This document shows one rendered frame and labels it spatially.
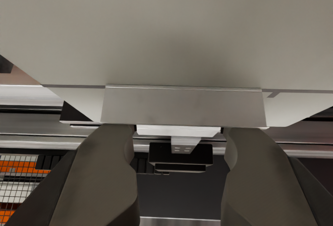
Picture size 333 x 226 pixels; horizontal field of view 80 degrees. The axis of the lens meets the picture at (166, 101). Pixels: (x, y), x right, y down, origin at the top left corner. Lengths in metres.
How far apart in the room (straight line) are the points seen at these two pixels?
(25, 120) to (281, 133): 0.57
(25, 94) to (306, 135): 0.51
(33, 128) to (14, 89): 0.30
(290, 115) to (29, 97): 0.26
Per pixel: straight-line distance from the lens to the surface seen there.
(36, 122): 0.54
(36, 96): 0.27
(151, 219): 0.20
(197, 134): 0.22
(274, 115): 0.17
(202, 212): 0.71
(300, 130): 0.52
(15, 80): 0.24
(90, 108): 0.16
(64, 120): 0.22
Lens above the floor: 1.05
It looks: 21 degrees down
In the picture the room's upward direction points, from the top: 178 degrees counter-clockwise
